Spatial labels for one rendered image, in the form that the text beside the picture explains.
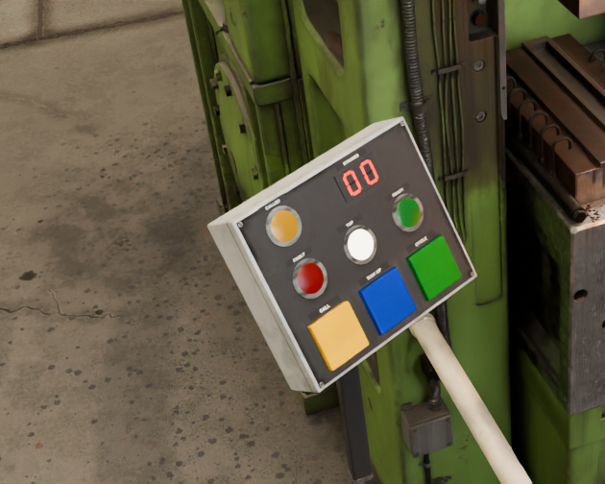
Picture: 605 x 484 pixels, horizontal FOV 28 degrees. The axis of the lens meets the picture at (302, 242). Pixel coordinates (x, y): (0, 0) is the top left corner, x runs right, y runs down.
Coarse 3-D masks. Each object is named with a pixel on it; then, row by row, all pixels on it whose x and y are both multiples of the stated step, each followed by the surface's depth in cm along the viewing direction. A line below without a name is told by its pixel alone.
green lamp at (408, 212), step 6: (408, 198) 181; (402, 204) 181; (408, 204) 181; (414, 204) 182; (402, 210) 180; (408, 210) 181; (414, 210) 182; (420, 210) 182; (402, 216) 180; (408, 216) 181; (414, 216) 181; (402, 222) 180; (408, 222) 181; (414, 222) 181
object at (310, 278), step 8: (304, 264) 171; (312, 264) 172; (304, 272) 171; (312, 272) 172; (320, 272) 172; (304, 280) 171; (312, 280) 172; (320, 280) 172; (304, 288) 171; (312, 288) 172; (320, 288) 172
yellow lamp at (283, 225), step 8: (280, 216) 170; (288, 216) 170; (272, 224) 169; (280, 224) 169; (288, 224) 170; (296, 224) 171; (280, 232) 169; (288, 232) 170; (296, 232) 171; (280, 240) 169; (288, 240) 170
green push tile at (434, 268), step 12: (432, 240) 183; (444, 240) 184; (420, 252) 181; (432, 252) 182; (444, 252) 184; (420, 264) 181; (432, 264) 182; (444, 264) 183; (456, 264) 185; (420, 276) 181; (432, 276) 182; (444, 276) 183; (456, 276) 185; (432, 288) 182; (444, 288) 183
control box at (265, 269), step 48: (384, 144) 180; (288, 192) 171; (336, 192) 175; (384, 192) 179; (432, 192) 184; (240, 240) 167; (336, 240) 175; (384, 240) 179; (240, 288) 174; (288, 288) 170; (336, 288) 174; (288, 336) 170; (384, 336) 178
